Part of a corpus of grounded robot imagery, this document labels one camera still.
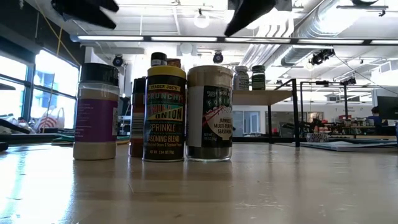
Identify oregano jar green lid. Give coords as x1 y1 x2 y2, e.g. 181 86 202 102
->
251 65 266 91

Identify bagel seasoning jar white lid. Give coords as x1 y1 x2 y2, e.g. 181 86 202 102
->
233 65 250 91

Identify purple label spice jar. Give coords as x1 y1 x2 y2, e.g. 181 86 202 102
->
73 63 121 161

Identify furikake jar tan lid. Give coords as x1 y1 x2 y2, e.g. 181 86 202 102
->
185 65 234 162

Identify orange spice jar black lid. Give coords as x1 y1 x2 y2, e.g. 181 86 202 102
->
129 77 147 158

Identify chili onion jar yellow lid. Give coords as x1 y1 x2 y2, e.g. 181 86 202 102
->
142 65 187 163

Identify wooden shelf black legs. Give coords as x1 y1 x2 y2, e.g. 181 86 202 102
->
232 78 301 148

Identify teal label jar black lid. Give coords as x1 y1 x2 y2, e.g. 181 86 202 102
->
150 52 168 67

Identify dark background screen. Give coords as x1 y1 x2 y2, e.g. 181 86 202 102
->
119 96 131 118

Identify white bag red rings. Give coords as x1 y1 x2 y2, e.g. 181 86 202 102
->
34 107 66 133

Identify teal cloth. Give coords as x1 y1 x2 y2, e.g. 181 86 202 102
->
51 133 131 146

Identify small round silver tin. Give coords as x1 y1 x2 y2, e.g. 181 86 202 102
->
306 133 330 143

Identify waterfall cover book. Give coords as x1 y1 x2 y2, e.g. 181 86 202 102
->
300 141 398 152

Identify dark computer monitor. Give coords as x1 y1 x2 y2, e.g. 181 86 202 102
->
376 95 398 121

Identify silver ceiling duct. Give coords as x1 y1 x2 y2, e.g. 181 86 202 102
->
281 46 335 67

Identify black hanging camera cluster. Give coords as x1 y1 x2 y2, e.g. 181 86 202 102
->
310 49 336 66

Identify window with dark frame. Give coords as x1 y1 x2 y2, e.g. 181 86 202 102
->
0 49 80 130

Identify black background rig frame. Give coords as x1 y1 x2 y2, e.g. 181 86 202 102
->
300 77 358 123

